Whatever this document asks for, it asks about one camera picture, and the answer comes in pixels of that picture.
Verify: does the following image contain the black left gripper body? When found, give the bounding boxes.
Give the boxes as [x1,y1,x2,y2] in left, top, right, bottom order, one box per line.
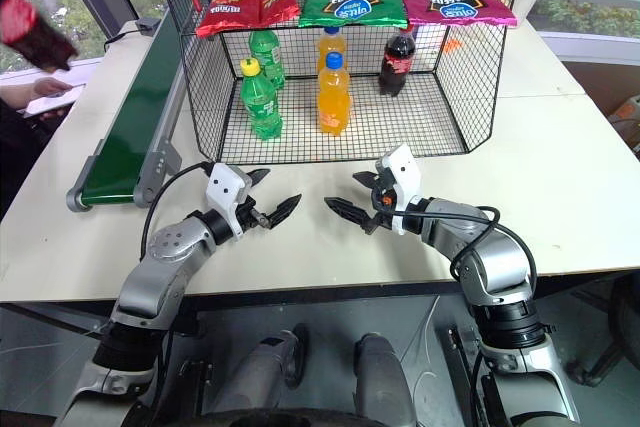
[233,181,271,238]

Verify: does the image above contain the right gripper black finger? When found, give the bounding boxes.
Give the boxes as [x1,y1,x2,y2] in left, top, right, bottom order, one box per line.
[323,196,376,235]
[351,170,384,192]

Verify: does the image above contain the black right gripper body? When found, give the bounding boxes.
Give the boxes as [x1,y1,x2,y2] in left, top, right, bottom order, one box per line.
[364,174,400,234]

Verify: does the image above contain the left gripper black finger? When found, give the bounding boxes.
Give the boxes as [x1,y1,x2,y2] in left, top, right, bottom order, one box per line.
[259,193,304,229]
[246,168,272,190]

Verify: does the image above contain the cola bottle red label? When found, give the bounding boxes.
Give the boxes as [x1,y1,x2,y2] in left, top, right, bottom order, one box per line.
[377,24,418,98]
[0,0,82,73]

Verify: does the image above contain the green conveyor belt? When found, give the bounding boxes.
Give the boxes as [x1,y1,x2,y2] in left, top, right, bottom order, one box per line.
[66,9,202,212]

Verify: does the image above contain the person's bare hand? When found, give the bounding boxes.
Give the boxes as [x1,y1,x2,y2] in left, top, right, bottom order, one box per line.
[32,77,76,99]

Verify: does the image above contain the green soda bottle yellow cap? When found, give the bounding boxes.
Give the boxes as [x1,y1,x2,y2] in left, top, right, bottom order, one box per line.
[238,57,285,143]

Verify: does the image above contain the orange soda bottle blue cap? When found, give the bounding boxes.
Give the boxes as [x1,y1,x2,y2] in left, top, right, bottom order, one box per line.
[316,51,352,138]
[316,25,348,75]

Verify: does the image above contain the grey rounded robot leg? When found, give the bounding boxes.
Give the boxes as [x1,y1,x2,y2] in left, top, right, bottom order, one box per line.
[353,331,418,427]
[227,328,308,414]

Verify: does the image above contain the person in dark clothes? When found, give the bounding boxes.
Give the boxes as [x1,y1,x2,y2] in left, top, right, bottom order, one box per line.
[0,89,57,224]

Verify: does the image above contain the brown cardboard box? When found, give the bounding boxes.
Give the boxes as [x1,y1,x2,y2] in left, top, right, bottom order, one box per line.
[606,90,640,159]

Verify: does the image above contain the black chair base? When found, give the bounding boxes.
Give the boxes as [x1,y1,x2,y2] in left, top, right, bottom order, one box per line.
[563,271,640,389]

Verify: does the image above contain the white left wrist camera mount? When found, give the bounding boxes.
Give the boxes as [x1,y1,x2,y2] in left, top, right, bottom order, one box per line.
[206,162,255,240]

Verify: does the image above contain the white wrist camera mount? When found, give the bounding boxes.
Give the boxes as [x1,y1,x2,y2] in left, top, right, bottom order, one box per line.
[374,143,424,237]
[206,162,255,240]

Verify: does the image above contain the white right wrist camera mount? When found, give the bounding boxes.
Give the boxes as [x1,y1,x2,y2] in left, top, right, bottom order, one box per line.
[374,143,424,237]

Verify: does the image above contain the black wire mesh basket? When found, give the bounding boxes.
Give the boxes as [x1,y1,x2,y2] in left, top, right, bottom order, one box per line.
[149,0,509,165]

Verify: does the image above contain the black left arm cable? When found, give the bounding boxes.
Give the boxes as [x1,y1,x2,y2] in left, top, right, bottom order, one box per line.
[141,160,215,261]

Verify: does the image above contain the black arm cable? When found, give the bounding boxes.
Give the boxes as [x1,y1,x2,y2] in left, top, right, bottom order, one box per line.
[392,205,540,294]
[141,160,215,261]

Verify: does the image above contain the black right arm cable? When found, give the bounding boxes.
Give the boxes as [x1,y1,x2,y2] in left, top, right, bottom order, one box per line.
[392,205,540,294]

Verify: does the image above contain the black adapter cable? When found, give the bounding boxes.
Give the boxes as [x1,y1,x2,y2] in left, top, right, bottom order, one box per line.
[102,28,144,54]

